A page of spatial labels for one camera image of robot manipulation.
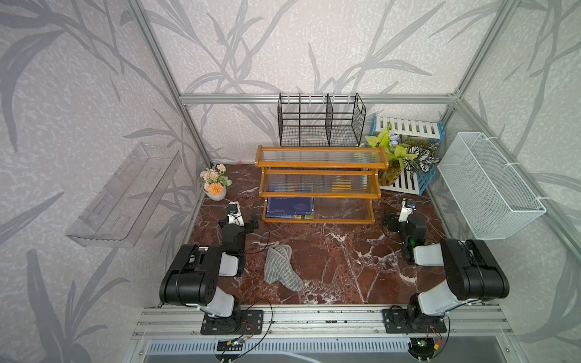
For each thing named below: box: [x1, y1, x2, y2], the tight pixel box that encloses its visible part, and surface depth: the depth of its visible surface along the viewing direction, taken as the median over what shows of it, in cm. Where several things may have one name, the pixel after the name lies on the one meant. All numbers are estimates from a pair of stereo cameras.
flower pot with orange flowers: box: [200, 163, 233, 202], surface depth 101 cm
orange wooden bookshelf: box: [254, 145, 389, 225], surface depth 103 cm
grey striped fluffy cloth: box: [264, 242, 305, 292], surface depth 84 cm
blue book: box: [266, 197, 314, 220], surface depth 100 cm
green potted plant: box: [364, 123, 441, 187], surface depth 93 cm
